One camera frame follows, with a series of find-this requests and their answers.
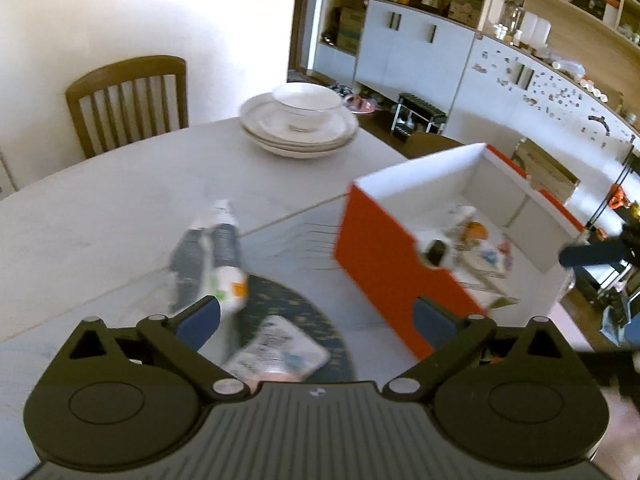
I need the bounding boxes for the white printed packet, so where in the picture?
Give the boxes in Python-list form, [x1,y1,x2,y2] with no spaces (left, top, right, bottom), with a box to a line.
[220,314,332,387]

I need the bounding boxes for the white gold-rimmed plate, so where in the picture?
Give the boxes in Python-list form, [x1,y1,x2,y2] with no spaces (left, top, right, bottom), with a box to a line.
[242,130,359,160]
[239,92,360,147]

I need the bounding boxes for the round dark patterned mat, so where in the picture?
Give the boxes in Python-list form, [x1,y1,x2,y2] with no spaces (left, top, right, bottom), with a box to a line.
[217,272,359,387]

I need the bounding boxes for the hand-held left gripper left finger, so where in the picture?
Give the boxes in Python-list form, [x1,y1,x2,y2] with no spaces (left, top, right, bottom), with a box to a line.
[67,295,251,402]

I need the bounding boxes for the brown cardboard box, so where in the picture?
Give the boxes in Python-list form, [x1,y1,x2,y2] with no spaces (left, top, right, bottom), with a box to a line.
[514,138,582,202]

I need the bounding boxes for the white stickered cabinet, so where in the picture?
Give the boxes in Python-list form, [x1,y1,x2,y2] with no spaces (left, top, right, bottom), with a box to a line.
[445,34,640,221]

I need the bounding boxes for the grey and white packet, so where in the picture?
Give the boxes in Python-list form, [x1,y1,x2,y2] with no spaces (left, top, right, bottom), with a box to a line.
[169,199,250,321]

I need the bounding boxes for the black shoe rack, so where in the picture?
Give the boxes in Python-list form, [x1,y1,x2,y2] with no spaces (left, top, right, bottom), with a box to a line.
[395,92,448,137]

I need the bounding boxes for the wooden wall shelf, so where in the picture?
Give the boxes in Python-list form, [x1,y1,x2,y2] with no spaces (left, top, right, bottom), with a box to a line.
[479,0,640,136]

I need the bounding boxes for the pink shoes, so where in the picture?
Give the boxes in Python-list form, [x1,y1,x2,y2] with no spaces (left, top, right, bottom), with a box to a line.
[346,95,381,114]

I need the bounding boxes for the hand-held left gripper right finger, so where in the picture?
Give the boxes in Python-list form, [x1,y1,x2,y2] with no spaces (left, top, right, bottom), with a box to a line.
[382,295,577,402]

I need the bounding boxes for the blue-grey cabinet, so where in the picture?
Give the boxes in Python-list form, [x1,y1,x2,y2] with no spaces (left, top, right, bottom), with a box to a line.
[310,0,501,103]

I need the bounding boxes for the glass jar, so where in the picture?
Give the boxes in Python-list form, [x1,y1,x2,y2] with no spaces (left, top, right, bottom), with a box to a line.
[502,0,526,37]

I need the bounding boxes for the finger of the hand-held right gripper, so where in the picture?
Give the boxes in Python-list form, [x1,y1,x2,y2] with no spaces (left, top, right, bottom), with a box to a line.
[558,236,640,269]

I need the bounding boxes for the white plastic containers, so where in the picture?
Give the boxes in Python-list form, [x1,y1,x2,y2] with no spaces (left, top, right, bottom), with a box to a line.
[517,10,552,51]

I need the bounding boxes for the red storage box white inside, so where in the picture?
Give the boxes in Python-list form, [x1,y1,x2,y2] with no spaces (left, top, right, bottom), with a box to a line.
[333,142,587,362]

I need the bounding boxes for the clear snack packet brown label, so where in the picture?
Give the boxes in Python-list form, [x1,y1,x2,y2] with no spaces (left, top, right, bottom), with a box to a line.
[450,205,518,286]

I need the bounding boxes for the white marble desktop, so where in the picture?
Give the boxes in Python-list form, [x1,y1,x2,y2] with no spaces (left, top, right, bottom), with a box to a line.
[0,115,591,463]

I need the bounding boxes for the round glass turntable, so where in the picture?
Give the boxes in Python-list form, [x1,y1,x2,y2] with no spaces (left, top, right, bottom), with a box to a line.
[0,197,426,387]

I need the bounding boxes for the white gold-rimmed bowl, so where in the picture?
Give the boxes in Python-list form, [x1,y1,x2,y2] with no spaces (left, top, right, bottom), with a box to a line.
[271,82,346,133]

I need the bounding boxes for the cardboard box on shelf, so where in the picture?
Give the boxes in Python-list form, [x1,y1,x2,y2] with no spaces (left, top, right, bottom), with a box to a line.
[337,6,366,51]

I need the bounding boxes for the brown wooden chair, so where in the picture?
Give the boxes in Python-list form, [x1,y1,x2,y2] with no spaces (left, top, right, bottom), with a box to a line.
[65,55,190,160]

